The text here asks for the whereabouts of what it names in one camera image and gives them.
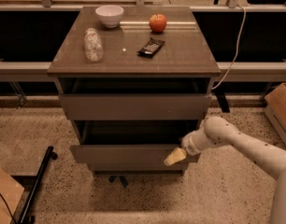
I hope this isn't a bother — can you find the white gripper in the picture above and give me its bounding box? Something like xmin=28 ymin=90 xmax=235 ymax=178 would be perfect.
xmin=164 ymin=129 xmax=208 ymax=166

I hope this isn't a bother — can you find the drawer grey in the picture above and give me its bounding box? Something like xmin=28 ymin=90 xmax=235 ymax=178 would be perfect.
xmin=69 ymin=119 xmax=201 ymax=165
xmin=88 ymin=163 xmax=188 ymax=172
xmin=59 ymin=94 xmax=211 ymax=120

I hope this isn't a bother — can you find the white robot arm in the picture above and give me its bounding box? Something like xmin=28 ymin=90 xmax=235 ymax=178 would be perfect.
xmin=164 ymin=117 xmax=286 ymax=224

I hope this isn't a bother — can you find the brown drawer cabinet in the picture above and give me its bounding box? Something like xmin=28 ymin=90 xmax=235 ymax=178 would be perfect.
xmin=47 ymin=5 xmax=222 ymax=177

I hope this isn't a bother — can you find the black snack bar packet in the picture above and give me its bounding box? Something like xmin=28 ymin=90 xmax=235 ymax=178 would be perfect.
xmin=137 ymin=37 xmax=165 ymax=58

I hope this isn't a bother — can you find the cardboard box right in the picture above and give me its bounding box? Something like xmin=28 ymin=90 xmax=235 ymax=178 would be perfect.
xmin=265 ymin=83 xmax=286 ymax=145

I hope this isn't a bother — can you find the cardboard box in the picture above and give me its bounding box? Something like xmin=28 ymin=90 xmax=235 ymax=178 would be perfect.
xmin=265 ymin=83 xmax=286 ymax=145
xmin=0 ymin=167 xmax=24 ymax=224

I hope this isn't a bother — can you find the black metal stand leg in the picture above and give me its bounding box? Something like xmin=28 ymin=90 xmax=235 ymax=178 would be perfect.
xmin=18 ymin=146 xmax=58 ymax=224

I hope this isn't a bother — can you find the red apple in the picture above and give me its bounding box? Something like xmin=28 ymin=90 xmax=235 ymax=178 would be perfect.
xmin=149 ymin=14 xmax=167 ymax=33

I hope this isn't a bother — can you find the clear plastic bottle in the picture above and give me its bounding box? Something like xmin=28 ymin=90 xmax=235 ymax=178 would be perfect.
xmin=84 ymin=28 xmax=104 ymax=62

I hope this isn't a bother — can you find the white ceramic bowl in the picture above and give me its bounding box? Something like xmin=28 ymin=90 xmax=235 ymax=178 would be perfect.
xmin=95 ymin=5 xmax=124 ymax=28

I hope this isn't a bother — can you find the cardboard box left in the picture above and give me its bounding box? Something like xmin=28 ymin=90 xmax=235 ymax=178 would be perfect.
xmin=0 ymin=167 xmax=24 ymax=224

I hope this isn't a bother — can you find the white cable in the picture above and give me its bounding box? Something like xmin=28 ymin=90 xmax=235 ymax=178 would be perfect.
xmin=211 ymin=4 xmax=248 ymax=91

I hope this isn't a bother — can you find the black thin cable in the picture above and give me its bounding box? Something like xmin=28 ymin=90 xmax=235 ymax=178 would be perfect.
xmin=0 ymin=184 xmax=18 ymax=224

